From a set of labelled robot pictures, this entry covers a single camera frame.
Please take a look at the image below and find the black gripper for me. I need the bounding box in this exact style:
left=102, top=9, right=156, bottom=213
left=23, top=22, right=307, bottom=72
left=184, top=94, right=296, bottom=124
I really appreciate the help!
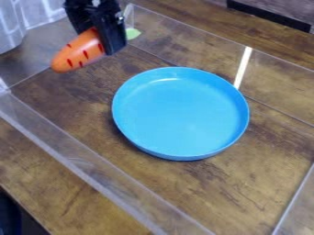
left=64, top=0, right=126, bottom=55

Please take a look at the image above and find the orange toy carrot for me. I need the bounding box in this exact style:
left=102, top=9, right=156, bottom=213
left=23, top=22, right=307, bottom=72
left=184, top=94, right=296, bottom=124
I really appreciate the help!
left=50, top=28, right=106, bottom=73

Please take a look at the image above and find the blue round tray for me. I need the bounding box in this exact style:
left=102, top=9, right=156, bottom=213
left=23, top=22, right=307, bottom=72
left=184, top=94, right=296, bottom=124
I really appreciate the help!
left=112, top=67, right=249, bottom=162

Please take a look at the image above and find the white grey checked curtain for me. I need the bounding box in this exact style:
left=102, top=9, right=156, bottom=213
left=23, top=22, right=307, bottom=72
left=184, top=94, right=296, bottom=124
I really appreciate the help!
left=0, top=0, right=66, bottom=54

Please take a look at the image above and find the dark wooden bar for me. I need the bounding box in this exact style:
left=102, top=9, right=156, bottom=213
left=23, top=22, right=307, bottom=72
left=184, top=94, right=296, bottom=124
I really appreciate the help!
left=227, top=0, right=311, bottom=33

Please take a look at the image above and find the clear acrylic enclosure wall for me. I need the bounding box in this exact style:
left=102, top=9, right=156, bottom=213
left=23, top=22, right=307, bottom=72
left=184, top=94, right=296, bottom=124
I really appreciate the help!
left=0, top=0, right=314, bottom=235

